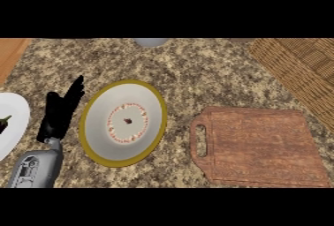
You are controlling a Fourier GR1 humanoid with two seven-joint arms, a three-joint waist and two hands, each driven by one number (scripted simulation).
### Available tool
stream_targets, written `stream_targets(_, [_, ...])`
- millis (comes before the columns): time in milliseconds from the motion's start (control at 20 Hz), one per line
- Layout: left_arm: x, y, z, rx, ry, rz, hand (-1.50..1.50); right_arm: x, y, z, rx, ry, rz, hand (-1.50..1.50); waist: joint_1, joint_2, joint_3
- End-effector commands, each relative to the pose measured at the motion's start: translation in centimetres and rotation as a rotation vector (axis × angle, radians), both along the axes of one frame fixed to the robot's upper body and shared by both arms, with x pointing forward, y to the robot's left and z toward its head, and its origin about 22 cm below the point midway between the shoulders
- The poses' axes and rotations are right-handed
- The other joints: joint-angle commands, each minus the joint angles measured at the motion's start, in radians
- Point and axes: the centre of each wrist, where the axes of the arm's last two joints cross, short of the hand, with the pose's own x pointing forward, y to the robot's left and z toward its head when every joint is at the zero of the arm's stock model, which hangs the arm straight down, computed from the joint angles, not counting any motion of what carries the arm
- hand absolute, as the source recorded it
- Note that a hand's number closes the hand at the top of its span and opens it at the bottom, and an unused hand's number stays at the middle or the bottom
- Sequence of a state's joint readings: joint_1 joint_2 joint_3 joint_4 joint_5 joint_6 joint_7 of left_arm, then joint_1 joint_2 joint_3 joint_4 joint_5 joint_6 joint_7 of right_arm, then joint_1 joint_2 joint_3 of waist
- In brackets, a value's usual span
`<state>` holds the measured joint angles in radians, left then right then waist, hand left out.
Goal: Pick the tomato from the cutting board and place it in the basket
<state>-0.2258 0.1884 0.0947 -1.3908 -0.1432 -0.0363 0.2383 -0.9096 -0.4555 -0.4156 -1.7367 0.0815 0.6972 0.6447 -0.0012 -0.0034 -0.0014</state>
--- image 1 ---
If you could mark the woven wicker basket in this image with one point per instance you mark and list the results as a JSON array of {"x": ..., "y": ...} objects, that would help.
[{"x": 300, "y": 70}]

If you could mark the dark purple eggplant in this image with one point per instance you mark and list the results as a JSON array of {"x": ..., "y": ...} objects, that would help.
[{"x": 3, "y": 123}]

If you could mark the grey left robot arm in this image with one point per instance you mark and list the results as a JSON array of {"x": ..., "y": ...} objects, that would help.
[{"x": 36, "y": 169}]

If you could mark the brown wooden cutting board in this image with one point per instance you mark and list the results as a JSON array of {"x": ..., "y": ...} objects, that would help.
[{"x": 260, "y": 147}]

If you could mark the pale grey round object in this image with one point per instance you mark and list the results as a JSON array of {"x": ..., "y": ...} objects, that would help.
[{"x": 151, "y": 41}]

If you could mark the yellow-rimmed white plate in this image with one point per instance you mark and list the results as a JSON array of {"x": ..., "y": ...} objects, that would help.
[{"x": 125, "y": 123}]

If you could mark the plain white plate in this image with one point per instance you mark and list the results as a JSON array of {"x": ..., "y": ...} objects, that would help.
[{"x": 11, "y": 123}]

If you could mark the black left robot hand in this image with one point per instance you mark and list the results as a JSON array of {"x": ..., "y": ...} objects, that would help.
[{"x": 58, "y": 111}]

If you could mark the brown wooden panel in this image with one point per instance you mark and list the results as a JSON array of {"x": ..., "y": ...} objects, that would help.
[{"x": 9, "y": 54}]

